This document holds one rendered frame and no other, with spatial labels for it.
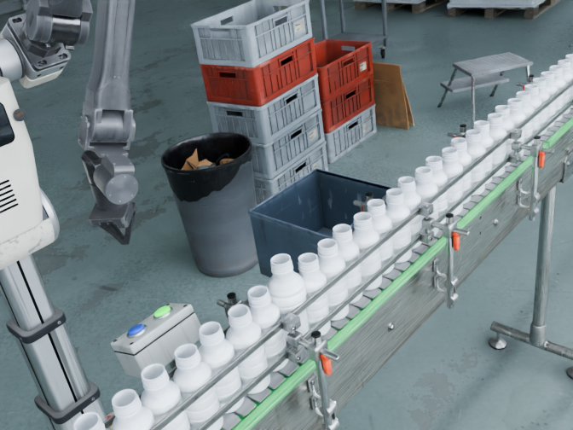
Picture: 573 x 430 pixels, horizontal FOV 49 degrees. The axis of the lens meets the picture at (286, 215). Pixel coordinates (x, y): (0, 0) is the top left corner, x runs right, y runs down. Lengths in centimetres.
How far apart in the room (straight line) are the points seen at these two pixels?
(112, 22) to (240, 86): 250
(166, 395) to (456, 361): 180
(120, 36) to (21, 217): 52
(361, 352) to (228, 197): 179
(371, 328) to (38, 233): 74
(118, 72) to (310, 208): 107
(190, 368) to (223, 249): 217
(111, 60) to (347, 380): 75
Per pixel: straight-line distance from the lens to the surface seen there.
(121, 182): 107
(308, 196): 199
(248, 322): 105
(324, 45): 471
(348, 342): 126
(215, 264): 320
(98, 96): 108
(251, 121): 356
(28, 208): 143
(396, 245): 138
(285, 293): 110
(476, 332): 278
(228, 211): 303
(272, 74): 357
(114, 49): 107
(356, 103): 444
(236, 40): 344
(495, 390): 254
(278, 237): 176
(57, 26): 134
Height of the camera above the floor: 179
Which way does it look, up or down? 29 degrees down
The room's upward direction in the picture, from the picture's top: 9 degrees counter-clockwise
